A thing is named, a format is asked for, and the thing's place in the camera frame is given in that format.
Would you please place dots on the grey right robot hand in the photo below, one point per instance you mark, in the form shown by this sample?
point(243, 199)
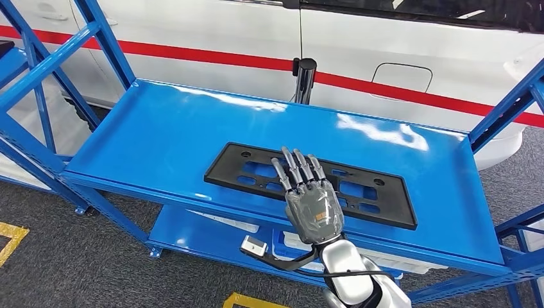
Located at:
point(314, 212)

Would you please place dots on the black plastic bracket part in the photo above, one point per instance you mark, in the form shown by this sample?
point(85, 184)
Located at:
point(395, 204)

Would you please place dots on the blue metal shelf rack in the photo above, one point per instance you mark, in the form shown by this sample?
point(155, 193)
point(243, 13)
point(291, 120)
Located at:
point(170, 136)
point(10, 68)

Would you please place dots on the short white plastic panel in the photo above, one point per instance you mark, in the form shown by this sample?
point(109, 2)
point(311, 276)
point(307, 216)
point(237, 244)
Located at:
point(238, 225)

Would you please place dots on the white car with red stripe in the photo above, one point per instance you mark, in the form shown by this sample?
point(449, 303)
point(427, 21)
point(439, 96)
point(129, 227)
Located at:
point(212, 29)

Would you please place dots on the small black object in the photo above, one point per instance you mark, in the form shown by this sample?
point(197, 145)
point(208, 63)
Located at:
point(5, 47)

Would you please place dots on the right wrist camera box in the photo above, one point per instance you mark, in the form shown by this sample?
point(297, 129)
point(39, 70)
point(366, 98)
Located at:
point(253, 246)

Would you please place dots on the chrome stanchion post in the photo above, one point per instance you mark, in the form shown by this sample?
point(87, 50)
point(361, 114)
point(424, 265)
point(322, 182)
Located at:
point(305, 83)

